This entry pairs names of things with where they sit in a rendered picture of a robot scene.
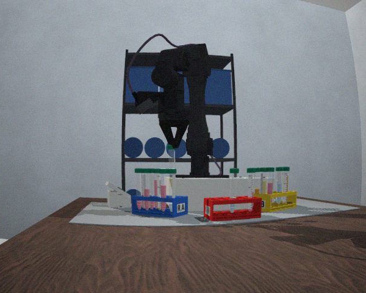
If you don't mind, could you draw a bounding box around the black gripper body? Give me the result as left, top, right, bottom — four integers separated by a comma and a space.
158, 91, 191, 122

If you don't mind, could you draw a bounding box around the blue tube rack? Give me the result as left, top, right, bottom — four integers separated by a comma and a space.
131, 195, 188, 218

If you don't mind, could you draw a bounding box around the grey flat mat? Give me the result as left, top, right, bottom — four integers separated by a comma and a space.
68, 198, 361, 227

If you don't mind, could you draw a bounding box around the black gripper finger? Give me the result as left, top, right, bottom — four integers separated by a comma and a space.
163, 120, 190, 148
159, 121, 182, 145

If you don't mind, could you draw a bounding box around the red tube rack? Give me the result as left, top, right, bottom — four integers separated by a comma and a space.
204, 196, 262, 222

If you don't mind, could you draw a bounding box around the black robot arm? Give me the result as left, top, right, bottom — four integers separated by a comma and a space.
135, 43, 229, 178

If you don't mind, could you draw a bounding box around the yellow rack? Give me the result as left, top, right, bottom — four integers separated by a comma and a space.
254, 191, 297, 212

